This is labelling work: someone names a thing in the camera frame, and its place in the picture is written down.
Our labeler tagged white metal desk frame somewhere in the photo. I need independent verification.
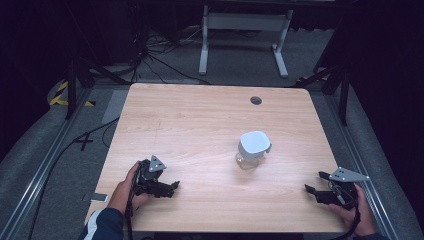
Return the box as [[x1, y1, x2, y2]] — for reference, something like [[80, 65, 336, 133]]
[[198, 4, 295, 80]]

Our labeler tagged grey floor sheet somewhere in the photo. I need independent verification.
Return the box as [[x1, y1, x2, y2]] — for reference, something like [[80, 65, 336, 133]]
[[101, 89, 130, 125]]

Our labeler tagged yellow black floor tape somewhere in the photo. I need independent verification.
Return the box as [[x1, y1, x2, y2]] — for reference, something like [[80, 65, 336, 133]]
[[48, 80, 97, 108]]

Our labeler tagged person's right hand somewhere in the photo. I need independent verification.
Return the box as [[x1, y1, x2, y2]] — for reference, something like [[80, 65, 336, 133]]
[[327, 183, 378, 238]]

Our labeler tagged black floor cable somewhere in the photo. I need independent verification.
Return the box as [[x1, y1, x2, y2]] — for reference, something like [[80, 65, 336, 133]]
[[27, 116, 121, 240]]

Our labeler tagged black metal stand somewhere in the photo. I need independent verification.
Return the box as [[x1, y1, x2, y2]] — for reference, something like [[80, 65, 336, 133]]
[[293, 63, 352, 127], [64, 54, 132, 121]]

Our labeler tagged aluminium floor rail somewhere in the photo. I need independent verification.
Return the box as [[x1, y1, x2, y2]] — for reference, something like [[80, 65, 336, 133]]
[[0, 87, 94, 240], [323, 93, 403, 240]]

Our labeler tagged clear bottle with white lid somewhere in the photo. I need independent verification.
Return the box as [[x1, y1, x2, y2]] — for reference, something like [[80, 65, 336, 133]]
[[234, 130, 273, 171]]

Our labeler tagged person's left hand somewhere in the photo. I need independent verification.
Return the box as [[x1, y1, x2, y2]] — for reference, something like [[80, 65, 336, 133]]
[[106, 161, 152, 215]]

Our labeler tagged right hand-held gripper cable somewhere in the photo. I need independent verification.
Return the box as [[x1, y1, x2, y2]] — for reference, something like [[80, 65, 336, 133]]
[[331, 186, 363, 240]]

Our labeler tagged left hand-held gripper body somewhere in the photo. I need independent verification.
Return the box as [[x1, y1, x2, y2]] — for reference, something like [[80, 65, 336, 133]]
[[134, 154, 168, 198]]

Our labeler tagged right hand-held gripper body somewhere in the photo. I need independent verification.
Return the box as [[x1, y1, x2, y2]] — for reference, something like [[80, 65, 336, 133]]
[[316, 166, 371, 212]]

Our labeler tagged bundle of black cables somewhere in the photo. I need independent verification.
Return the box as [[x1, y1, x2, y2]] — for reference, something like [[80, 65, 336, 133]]
[[131, 24, 213, 86]]

